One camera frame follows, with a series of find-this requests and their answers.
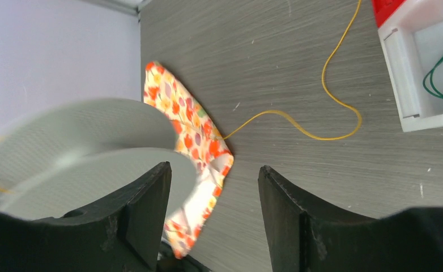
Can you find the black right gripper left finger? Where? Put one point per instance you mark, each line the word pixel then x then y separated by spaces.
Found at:
pixel 119 232

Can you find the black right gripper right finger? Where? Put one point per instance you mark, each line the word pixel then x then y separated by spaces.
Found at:
pixel 306 233

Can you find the white perforated cable spool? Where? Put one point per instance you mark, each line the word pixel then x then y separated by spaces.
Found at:
pixel 70 156

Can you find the floral orange cloth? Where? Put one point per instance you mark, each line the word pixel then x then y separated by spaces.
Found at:
pixel 200 141

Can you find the white plastic bin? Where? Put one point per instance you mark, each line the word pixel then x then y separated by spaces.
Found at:
pixel 412 43

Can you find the red plastic bin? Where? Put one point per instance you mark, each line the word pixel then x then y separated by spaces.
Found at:
pixel 383 9

